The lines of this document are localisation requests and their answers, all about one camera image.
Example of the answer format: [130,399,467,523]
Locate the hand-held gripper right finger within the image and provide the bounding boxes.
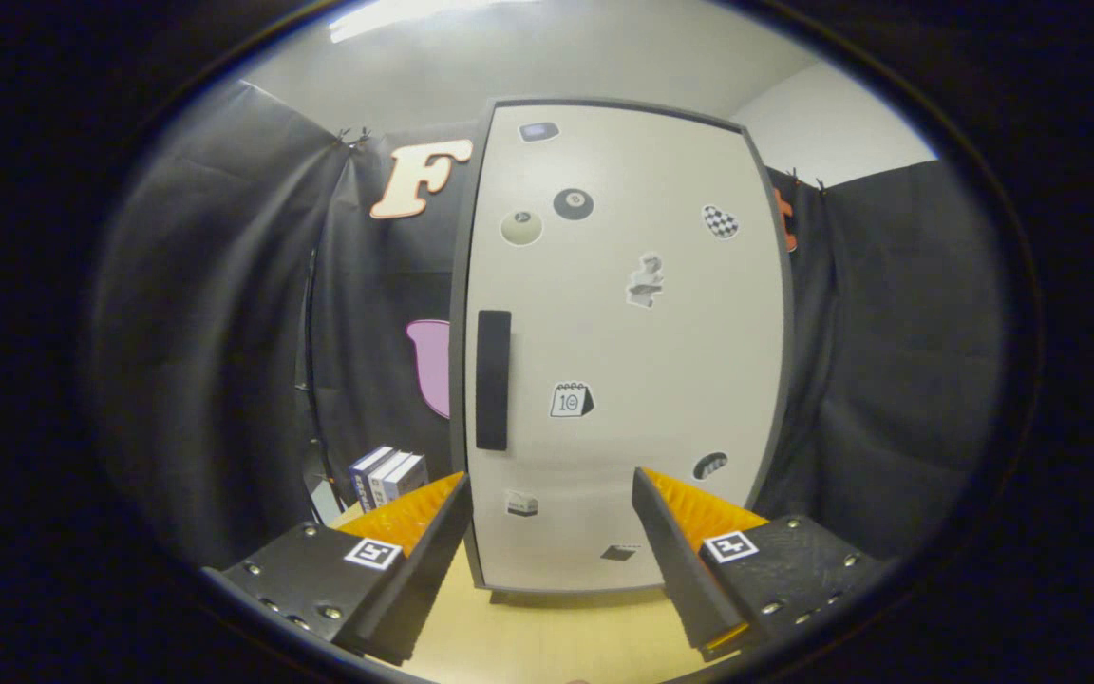
[631,465,890,663]

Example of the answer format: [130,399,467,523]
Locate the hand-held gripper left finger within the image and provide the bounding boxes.
[200,470,475,668]

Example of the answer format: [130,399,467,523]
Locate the black door handle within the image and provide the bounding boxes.
[476,310,513,451]

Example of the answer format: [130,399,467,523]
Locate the black backdrop cloth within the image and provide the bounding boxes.
[91,81,1004,571]

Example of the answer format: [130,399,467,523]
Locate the grey cabinet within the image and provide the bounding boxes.
[447,95,795,598]

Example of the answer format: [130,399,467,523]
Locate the ceiling light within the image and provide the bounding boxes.
[329,0,538,44]

